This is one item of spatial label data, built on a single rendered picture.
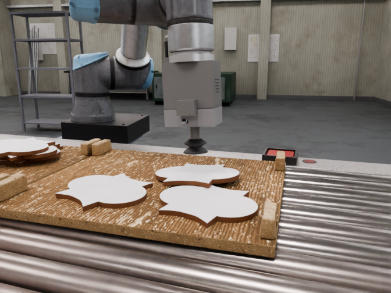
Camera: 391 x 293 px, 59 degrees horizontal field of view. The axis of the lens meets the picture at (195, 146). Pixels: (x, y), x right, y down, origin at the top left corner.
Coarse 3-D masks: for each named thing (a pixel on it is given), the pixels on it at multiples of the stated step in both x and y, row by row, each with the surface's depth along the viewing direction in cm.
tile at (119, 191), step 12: (84, 180) 58; (96, 180) 58; (108, 180) 58; (120, 180) 58; (132, 180) 58; (60, 192) 52; (72, 192) 52; (84, 192) 52; (96, 192) 52; (108, 192) 52; (120, 192) 52; (132, 192) 52; (144, 192) 52; (84, 204) 48; (96, 204) 49; (108, 204) 49; (120, 204) 49; (132, 204) 49
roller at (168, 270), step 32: (32, 256) 43; (64, 256) 42; (96, 256) 41; (128, 256) 40; (160, 256) 40; (192, 288) 37; (224, 288) 36; (256, 288) 35; (288, 288) 34; (320, 288) 34; (352, 288) 34
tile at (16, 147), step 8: (0, 144) 72; (8, 144) 72; (16, 144) 72; (24, 144) 72; (32, 144) 72; (40, 144) 72; (48, 144) 74; (0, 152) 66; (8, 152) 67; (16, 152) 66; (24, 152) 66; (32, 152) 67; (40, 152) 68
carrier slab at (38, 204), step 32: (96, 160) 72; (128, 160) 72; (160, 160) 72; (192, 160) 72; (224, 160) 72; (256, 160) 72; (32, 192) 55; (160, 192) 55; (256, 192) 55; (64, 224) 46; (96, 224) 45; (128, 224) 44; (160, 224) 44; (192, 224) 44; (224, 224) 44; (256, 224) 44
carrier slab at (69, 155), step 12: (60, 156) 75; (72, 156) 75; (84, 156) 75; (0, 168) 67; (12, 168) 67; (24, 168) 67; (36, 168) 67; (48, 168) 67; (60, 168) 67; (36, 180) 61
